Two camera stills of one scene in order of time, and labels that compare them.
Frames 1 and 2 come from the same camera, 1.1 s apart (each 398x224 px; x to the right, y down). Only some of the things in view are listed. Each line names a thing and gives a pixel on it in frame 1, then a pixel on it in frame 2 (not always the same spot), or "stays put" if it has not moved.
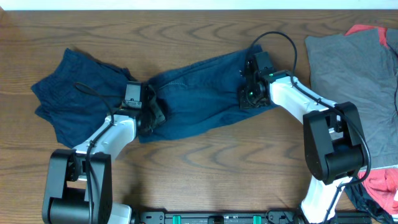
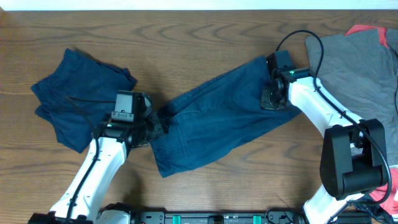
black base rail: (243, 216) stays put
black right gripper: (244, 102) -> (264, 101)
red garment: (383, 183) stays put
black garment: (364, 201) stays put
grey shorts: (356, 71) stays put
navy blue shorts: (203, 96) -> (217, 119)
